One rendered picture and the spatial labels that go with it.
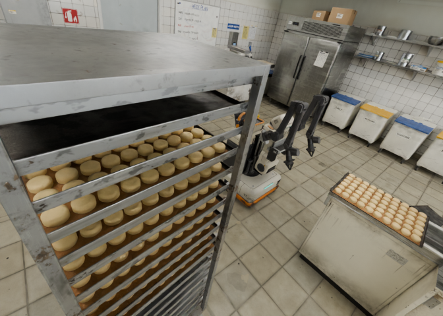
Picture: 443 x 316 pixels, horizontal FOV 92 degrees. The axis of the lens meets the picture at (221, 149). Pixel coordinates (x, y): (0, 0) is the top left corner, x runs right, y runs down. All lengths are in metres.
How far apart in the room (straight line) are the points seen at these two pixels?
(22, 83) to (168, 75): 0.21
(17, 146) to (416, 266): 2.08
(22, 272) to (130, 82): 2.19
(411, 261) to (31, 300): 2.64
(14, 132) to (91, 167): 0.20
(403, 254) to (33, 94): 2.03
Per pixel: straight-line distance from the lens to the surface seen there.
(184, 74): 0.47
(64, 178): 0.69
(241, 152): 0.80
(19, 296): 2.37
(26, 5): 4.32
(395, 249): 2.01
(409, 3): 5.93
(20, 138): 0.56
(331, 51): 5.27
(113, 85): 0.40
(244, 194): 2.56
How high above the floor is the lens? 1.93
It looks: 33 degrees down
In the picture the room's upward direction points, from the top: 11 degrees clockwise
